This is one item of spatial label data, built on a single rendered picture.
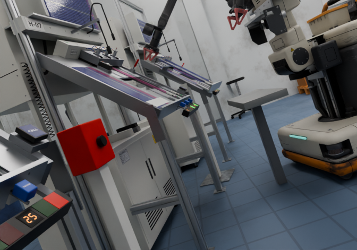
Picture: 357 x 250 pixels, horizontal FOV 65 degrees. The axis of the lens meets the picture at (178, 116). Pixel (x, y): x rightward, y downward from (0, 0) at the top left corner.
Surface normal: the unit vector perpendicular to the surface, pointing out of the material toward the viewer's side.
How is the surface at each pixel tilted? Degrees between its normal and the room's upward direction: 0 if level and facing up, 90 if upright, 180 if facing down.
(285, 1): 90
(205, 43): 90
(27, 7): 90
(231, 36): 90
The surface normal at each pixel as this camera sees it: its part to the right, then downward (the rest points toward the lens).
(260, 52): -0.03, 0.08
